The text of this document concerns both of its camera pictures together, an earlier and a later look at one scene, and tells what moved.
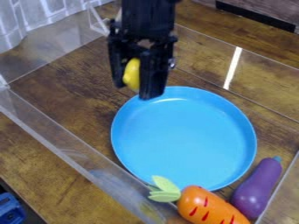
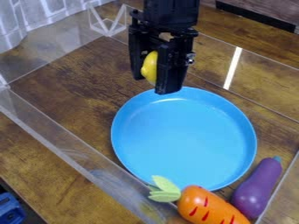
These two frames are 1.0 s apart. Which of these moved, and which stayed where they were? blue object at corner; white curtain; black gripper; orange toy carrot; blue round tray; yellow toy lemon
Moved: yellow toy lemon; black gripper
Stayed: orange toy carrot; blue object at corner; blue round tray; white curtain
